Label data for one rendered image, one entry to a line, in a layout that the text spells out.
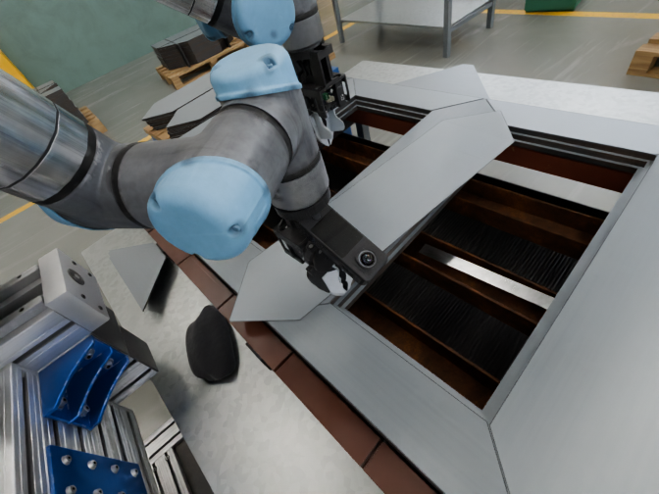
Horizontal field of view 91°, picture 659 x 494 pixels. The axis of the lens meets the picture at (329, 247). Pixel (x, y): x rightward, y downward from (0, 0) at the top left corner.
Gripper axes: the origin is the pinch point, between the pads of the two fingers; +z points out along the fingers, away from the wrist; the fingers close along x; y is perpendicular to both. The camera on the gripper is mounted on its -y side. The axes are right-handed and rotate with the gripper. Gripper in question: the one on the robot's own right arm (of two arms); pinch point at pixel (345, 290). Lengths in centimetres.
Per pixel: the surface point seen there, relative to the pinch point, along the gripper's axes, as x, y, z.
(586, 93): -90, -5, 11
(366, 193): -20.4, 13.2, 0.6
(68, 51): -77, 707, 36
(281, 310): 9.0, 6.5, 0.6
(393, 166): -30.4, 13.7, 0.6
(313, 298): 4.1, 3.8, 0.6
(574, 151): -52, -14, 3
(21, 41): -31, 710, 4
